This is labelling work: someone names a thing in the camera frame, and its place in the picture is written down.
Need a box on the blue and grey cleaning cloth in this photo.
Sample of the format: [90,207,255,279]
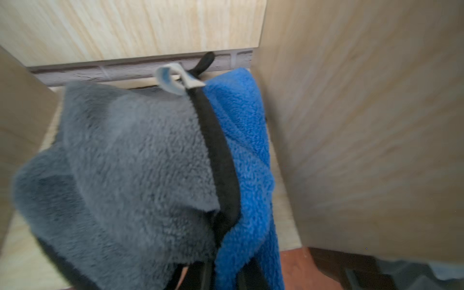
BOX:
[12,53,285,290]

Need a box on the black toolbox with grey latches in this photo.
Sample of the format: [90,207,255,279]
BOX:
[309,248,464,290]

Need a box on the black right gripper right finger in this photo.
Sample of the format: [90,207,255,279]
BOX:
[236,258,270,290]

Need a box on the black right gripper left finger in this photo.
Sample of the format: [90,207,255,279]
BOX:
[165,261,214,290]

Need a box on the light wooden bookshelf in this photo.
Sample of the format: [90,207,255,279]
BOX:
[0,0,464,290]

